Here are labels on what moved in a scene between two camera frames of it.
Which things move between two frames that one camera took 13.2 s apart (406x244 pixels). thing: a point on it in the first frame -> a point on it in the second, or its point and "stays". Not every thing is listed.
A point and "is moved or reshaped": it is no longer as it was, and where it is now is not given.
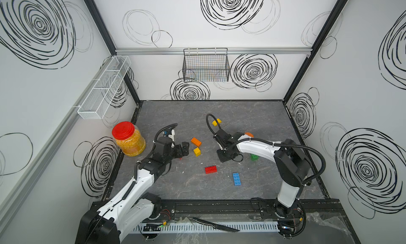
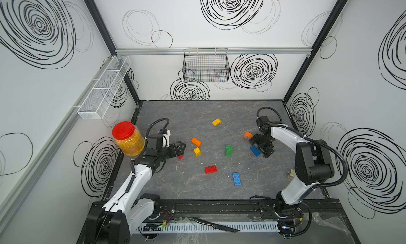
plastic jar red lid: x=128 y=139 stays
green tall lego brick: x=254 y=158 is moved or reshaped
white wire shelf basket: x=94 y=105 stays
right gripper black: x=221 y=159 -> x=266 y=151
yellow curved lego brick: x=215 y=123 stays
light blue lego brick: x=236 y=178 stays
